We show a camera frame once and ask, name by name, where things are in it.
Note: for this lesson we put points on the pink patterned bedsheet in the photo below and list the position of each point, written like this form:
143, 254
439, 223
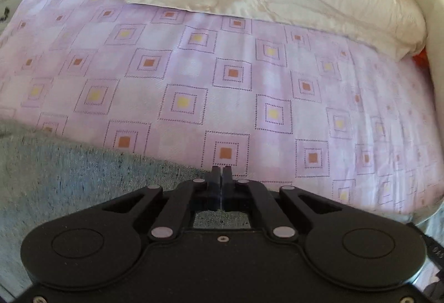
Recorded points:
242, 98

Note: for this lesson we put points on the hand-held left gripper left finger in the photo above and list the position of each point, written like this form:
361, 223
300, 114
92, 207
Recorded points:
215, 185

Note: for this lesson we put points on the orange cloth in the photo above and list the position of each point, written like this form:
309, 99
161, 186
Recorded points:
422, 59

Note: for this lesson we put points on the grey pants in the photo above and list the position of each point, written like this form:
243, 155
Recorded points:
69, 181

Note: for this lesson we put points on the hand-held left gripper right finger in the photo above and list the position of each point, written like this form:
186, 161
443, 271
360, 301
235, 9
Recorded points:
227, 185

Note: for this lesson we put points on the small black object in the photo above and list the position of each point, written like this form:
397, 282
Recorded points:
4, 13

